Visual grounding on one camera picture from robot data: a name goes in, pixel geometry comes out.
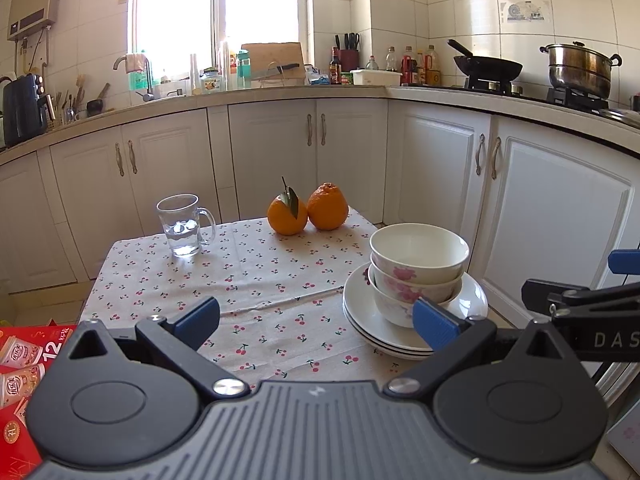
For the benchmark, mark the wooden cutting board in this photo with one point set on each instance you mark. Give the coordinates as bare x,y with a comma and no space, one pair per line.
275,55

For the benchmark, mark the tall clear bottle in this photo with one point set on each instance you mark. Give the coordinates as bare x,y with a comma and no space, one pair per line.
391,60

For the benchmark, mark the bumpy orange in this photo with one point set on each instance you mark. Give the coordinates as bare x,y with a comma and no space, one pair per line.
327,210

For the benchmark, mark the white fruit print plate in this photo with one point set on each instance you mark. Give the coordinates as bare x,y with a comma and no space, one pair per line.
405,357
360,310
380,347

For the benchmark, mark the white plastic tray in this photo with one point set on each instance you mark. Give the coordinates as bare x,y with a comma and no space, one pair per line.
375,77

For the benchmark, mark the black wok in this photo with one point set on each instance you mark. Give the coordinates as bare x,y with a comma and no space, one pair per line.
487,67

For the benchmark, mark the dark blue air fryer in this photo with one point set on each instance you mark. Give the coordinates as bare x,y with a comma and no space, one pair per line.
22,110

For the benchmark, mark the metal faucet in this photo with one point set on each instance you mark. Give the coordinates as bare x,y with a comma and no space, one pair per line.
147,80

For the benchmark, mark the small black pot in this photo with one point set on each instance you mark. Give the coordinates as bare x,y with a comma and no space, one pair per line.
95,107

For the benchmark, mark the dark sauce bottle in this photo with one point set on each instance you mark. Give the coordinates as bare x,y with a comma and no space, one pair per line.
335,70

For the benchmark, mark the steel pot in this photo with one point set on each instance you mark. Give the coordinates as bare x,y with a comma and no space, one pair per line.
580,72

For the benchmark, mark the kitchen window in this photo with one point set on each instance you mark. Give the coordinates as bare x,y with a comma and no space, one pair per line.
175,10

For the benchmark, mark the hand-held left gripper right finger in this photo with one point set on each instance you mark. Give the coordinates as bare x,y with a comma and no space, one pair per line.
435,322

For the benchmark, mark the wall sticker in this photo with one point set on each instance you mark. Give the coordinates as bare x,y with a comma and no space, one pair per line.
527,11

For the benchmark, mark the red knife block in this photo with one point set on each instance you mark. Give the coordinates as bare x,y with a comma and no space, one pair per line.
347,57

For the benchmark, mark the black gas stove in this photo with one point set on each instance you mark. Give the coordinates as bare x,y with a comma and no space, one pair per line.
575,100

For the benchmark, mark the glass jar with lid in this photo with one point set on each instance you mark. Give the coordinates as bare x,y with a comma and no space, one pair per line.
211,82

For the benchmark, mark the clear glass mug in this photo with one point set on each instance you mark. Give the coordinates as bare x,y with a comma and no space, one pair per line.
180,225

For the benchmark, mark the cherry print tablecloth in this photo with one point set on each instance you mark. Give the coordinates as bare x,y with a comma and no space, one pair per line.
260,270

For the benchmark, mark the green dish soap bottle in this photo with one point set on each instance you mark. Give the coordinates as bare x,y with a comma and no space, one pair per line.
137,82

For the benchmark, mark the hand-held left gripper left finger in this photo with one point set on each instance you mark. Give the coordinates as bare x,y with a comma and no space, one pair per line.
197,320

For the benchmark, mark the orange with leaf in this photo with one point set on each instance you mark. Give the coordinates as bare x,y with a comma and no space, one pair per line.
285,220

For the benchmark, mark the white pink floral bowl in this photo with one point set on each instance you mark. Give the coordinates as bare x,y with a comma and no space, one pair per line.
410,282
420,245
395,310

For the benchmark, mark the yellow oil bottle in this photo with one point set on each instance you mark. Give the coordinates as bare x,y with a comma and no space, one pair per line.
433,70

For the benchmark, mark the white kitchen cabinets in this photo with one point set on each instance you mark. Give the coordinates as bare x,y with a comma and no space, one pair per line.
350,160

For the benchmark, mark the utensil holder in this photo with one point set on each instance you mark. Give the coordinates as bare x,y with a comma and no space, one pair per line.
70,110

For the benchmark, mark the gold water heater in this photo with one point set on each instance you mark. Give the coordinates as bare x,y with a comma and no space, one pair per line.
32,0

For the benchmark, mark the blue plastic bag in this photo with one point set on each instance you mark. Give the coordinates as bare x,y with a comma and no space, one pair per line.
317,77

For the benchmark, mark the red printed carton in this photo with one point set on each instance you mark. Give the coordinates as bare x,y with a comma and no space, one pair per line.
20,410

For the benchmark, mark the small clear bottle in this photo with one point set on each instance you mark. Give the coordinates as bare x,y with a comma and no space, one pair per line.
371,65

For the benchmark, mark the teal water bottle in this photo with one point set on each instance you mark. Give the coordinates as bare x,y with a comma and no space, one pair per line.
243,72

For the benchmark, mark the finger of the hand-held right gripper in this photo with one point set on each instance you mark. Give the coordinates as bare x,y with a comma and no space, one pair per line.
625,261
565,297

